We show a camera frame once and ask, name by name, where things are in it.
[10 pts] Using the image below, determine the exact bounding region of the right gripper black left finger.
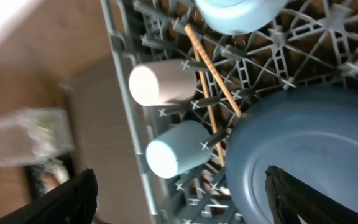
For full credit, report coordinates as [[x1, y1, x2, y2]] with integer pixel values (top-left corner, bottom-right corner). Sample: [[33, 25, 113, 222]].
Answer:
[[0, 169, 98, 224]]

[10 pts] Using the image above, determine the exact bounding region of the clear plastic bin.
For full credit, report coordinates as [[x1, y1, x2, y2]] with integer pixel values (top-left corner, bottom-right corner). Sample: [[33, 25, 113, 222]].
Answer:
[[0, 108, 75, 167]]

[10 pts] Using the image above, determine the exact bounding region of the grey dishwasher rack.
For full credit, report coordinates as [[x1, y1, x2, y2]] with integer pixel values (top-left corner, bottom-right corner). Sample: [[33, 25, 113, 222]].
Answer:
[[101, 0, 358, 223]]

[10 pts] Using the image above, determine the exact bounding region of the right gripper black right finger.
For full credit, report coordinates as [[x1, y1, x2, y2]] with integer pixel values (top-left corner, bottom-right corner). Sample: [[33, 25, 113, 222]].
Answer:
[[265, 166, 358, 224]]

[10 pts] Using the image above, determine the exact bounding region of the wooden chopstick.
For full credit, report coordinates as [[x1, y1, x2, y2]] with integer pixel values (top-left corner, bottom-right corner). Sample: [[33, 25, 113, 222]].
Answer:
[[184, 24, 242, 117], [193, 46, 226, 167]]

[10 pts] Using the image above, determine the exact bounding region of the dark blue plate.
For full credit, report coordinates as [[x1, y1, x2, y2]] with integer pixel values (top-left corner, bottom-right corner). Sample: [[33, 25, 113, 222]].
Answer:
[[225, 86, 358, 223]]

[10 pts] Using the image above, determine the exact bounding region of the light blue cup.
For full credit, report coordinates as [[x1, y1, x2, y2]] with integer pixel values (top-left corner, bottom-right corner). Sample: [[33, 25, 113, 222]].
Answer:
[[145, 120, 211, 179]]

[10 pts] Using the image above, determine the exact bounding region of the black waste tray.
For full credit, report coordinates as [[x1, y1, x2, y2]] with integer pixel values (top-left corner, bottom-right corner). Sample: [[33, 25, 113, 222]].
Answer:
[[22, 154, 75, 201]]

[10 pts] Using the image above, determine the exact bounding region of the light blue bowl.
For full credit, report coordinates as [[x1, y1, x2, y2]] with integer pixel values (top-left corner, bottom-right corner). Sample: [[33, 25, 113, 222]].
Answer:
[[195, 0, 287, 35]]

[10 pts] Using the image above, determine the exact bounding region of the pink cup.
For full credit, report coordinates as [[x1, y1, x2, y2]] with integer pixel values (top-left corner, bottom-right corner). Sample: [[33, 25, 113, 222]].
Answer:
[[129, 59, 197, 106]]

